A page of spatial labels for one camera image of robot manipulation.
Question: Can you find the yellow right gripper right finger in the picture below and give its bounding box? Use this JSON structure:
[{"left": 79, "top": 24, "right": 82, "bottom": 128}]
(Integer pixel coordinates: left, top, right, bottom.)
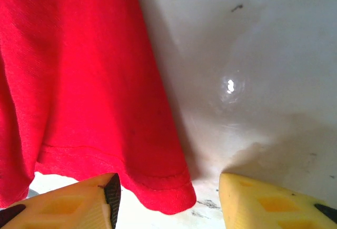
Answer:
[{"left": 219, "top": 172, "right": 337, "bottom": 229}]

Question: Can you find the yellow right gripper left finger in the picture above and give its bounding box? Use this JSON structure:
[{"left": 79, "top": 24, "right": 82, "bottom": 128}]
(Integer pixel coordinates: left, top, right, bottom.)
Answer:
[{"left": 0, "top": 172, "right": 122, "bottom": 229}]

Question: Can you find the red t-shirt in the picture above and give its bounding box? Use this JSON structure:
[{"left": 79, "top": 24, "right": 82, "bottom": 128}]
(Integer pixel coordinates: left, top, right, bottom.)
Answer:
[{"left": 0, "top": 0, "right": 197, "bottom": 216}]

